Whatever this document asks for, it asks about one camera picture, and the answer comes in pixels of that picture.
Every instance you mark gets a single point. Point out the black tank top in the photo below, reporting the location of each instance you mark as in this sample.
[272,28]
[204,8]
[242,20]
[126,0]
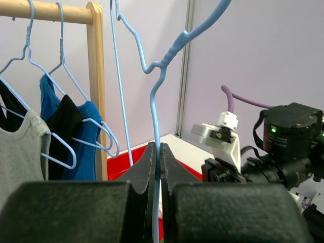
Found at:
[62,117]

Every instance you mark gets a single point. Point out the grey tank top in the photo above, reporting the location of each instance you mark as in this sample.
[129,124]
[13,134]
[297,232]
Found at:
[21,159]

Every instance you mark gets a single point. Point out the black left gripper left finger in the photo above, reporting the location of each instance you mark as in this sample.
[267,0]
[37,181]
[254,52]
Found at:
[69,211]

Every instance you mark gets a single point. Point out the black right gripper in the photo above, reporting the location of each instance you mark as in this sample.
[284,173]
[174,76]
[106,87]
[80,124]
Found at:
[217,170]

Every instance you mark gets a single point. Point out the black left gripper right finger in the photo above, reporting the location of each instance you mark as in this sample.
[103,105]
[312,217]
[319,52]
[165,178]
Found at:
[194,211]

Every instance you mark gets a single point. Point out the light blue hanger of grey top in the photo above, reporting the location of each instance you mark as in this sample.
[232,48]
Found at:
[59,147]

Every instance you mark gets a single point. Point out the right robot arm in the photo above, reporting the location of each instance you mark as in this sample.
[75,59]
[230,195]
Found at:
[290,151]

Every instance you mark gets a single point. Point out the wooden clothes rack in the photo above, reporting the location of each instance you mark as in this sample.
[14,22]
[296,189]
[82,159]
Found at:
[92,16]

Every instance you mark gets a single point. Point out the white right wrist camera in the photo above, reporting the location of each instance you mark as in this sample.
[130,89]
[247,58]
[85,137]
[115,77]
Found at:
[222,138]

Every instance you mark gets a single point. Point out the blue tank top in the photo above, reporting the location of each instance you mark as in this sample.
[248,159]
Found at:
[83,141]

